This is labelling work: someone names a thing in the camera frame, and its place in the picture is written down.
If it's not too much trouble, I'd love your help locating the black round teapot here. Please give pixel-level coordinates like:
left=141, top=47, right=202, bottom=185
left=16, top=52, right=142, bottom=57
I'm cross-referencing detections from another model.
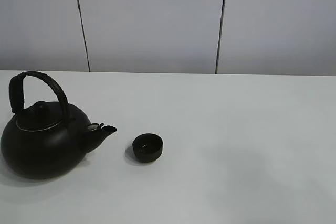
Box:
left=1, top=71, right=117, bottom=179

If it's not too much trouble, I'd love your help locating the small black teacup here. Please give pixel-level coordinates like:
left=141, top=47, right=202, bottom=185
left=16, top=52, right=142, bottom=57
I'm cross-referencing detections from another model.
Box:
left=132, top=133, right=163, bottom=163

